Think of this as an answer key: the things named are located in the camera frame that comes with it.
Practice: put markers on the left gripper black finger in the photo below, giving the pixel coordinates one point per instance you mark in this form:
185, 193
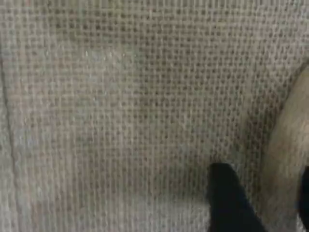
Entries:
305, 198
227, 198

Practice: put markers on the brown jute bag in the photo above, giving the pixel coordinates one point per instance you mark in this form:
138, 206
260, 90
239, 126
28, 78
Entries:
120, 96

